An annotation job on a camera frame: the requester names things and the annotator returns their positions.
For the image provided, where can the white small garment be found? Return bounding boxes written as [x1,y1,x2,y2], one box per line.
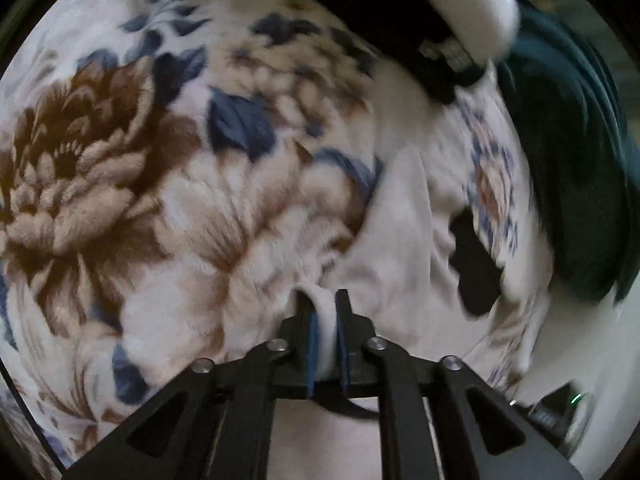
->
[292,62,557,480]

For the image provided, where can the dark teal cloth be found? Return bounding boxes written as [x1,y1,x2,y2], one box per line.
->
[494,0,640,306]

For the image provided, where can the black device with green light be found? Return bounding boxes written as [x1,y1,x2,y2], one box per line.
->
[509,381,597,458]

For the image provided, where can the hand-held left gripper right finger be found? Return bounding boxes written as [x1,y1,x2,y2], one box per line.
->
[335,288,583,480]

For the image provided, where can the floral plush blanket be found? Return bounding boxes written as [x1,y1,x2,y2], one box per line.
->
[0,0,538,471]

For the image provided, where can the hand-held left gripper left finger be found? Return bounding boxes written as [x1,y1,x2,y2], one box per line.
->
[61,291,322,480]

